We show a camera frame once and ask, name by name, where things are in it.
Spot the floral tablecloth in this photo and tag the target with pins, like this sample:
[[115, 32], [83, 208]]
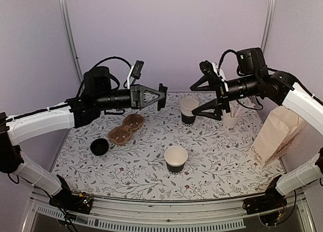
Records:
[[218, 164]]

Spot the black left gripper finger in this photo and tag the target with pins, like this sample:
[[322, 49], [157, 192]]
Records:
[[147, 90], [147, 98]]

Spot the paper takeout bag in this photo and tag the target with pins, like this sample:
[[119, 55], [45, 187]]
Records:
[[278, 133]]

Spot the aluminium front rail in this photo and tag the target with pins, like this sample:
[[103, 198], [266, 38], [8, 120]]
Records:
[[114, 214]]

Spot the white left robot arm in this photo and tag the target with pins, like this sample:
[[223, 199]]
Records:
[[72, 113]]

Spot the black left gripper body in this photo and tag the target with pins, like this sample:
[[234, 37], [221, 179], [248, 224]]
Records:
[[106, 102]]

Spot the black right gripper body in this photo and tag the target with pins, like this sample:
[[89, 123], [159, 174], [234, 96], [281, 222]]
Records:
[[251, 87]]

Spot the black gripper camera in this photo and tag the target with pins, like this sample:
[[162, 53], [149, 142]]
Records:
[[134, 74], [208, 70]]

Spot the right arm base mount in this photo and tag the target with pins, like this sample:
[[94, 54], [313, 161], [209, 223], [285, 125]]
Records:
[[271, 199]]

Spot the black left gripper camera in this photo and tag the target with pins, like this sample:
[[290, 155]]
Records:
[[134, 74]]

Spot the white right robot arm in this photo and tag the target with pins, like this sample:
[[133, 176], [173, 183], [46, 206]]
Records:
[[286, 90]]

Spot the single black cup lid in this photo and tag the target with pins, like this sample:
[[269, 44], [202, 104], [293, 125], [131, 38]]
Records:
[[163, 96]]

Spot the stack of black paper cups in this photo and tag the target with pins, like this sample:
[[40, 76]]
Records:
[[187, 105]]

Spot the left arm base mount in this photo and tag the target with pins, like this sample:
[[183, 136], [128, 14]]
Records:
[[81, 202]]

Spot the brown cardboard cup carrier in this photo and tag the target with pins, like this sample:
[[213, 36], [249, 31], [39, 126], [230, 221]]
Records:
[[120, 135]]

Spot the single black paper cup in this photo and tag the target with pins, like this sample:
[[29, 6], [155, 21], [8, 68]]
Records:
[[175, 158]]

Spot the white cup with straws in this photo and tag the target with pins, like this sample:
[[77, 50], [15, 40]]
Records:
[[231, 118]]

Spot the stack of black cup lids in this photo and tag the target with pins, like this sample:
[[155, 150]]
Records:
[[99, 146]]

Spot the black right gripper camera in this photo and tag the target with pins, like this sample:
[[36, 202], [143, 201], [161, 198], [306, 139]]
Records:
[[208, 70]]

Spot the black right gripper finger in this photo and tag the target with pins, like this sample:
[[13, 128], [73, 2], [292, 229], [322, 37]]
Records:
[[211, 109], [206, 83]]

